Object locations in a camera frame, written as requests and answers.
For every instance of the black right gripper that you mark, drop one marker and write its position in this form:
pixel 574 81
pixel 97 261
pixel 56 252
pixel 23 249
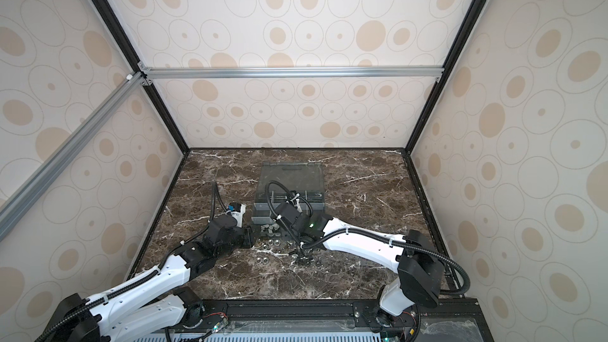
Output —
pixel 306 217

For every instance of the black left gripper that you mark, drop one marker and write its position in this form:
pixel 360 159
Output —
pixel 247 237

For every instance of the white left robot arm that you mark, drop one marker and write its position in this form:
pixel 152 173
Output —
pixel 184 263

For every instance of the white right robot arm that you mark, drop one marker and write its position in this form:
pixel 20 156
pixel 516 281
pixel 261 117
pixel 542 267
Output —
pixel 418 267

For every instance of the pile of screws and nuts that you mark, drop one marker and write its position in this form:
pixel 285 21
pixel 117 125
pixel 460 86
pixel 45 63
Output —
pixel 275 243

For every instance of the clear plastic compartment box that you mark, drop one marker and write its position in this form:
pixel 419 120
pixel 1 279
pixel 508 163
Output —
pixel 306 178

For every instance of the silver aluminium crossbar rear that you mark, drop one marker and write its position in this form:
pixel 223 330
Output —
pixel 300 72

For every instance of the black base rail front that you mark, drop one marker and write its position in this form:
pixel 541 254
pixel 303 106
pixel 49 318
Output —
pixel 333 320

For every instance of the silver aluminium rail left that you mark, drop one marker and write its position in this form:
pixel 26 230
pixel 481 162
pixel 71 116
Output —
pixel 28 194

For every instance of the black corner frame post left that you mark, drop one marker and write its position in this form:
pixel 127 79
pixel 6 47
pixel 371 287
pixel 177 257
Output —
pixel 117 31

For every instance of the black corner frame post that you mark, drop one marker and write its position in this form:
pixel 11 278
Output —
pixel 462 36
pixel 117 31

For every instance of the black corner frame post right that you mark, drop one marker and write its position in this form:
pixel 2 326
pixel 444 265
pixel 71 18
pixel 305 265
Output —
pixel 462 36

